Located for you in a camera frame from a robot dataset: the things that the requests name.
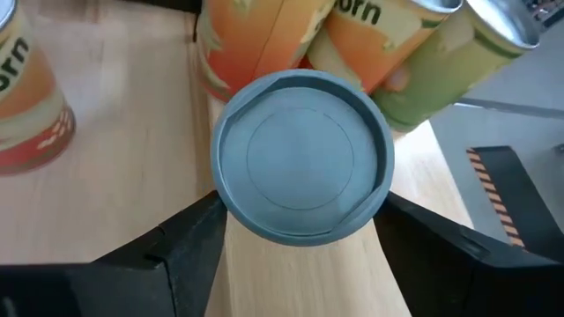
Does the tall green can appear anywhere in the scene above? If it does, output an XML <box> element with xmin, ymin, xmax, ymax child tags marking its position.
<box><xmin>372</xmin><ymin>0</ymin><xmax>542</xmax><ymax>133</ymax></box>

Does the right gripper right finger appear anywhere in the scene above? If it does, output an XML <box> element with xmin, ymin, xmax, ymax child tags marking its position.
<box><xmin>373</xmin><ymin>191</ymin><xmax>564</xmax><ymax>317</ymax></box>

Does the tall orange corn can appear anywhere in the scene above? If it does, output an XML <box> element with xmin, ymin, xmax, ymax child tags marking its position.
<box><xmin>306</xmin><ymin>0</ymin><xmax>464</xmax><ymax>94</ymax></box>
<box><xmin>0</xmin><ymin>0</ymin><xmax>77</xmax><ymax>177</ymax></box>

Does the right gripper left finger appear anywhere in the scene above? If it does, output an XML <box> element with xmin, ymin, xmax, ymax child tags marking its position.
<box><xmin>0</xmin><ymin>189</ymin><xmax>229</xmax><ymax>317</ymax></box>

